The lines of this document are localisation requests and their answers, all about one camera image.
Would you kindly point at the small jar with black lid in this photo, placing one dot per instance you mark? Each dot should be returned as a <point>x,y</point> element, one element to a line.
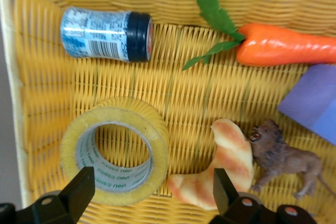
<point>99,35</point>

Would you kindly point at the orange toy carrot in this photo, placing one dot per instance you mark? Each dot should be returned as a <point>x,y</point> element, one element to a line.
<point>275,45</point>

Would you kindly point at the brown lion figurine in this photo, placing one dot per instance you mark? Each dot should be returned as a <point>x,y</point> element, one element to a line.
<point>283,158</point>

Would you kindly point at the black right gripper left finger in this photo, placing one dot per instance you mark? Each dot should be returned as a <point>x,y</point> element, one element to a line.
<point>68,203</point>

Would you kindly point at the yellow woven basket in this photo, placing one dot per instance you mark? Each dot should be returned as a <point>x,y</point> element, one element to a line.
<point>183,90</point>

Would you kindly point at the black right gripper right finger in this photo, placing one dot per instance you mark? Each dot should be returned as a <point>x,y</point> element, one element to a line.
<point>231,205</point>

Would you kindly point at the purple foam block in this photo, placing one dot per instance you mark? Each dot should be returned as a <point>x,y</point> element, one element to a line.
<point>312,103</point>

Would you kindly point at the striped croissant toy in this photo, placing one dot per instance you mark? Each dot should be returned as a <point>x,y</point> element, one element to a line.
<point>231,153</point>

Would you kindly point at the clear packing tape roll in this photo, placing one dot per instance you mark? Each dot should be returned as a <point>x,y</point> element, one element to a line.
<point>157,134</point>

